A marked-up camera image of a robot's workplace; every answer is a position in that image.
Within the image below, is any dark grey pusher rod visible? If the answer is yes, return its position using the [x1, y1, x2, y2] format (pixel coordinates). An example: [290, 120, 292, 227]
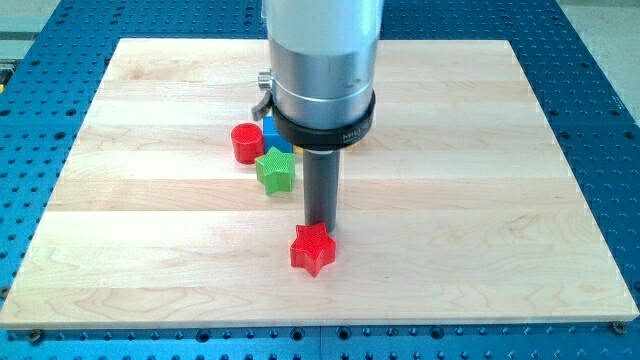
[303, 150, 340, 232]

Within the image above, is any green star block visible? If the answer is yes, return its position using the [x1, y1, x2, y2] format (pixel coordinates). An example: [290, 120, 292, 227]
[255, 147, 296, 195]

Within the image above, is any blue cube block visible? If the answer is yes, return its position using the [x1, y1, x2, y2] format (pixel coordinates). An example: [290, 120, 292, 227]
[262, 116, 293, 153]

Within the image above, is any red star block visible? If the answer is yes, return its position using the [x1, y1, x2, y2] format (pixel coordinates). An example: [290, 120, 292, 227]
[289, 222, 337, 277]

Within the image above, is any red cylinder block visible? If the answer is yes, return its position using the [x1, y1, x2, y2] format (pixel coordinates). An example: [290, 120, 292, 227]
[231, 123, 264, 165]

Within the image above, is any light wooden board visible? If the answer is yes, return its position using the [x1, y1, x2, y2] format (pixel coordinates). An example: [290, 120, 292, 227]
[1, 38, 638, 329]

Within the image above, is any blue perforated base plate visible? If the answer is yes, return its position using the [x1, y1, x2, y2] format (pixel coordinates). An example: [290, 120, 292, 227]
[1, 1, 639, 359]

